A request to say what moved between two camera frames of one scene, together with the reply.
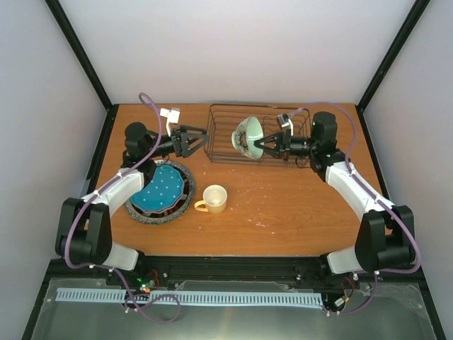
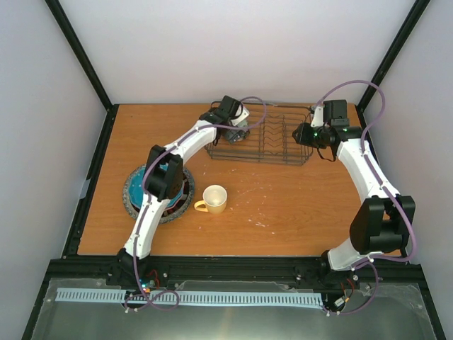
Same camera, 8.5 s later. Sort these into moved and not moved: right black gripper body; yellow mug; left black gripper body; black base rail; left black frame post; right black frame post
Moved: right black gripper body; left black gripper body
Not moved: yellow mug; left black frame post; right black frame post; black base rail
